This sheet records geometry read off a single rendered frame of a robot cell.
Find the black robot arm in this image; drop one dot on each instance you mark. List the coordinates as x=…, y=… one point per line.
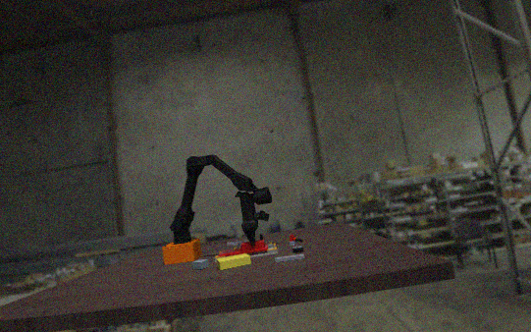
x=194, y=166

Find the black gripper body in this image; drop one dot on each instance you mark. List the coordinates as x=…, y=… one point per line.
x=248, y=221

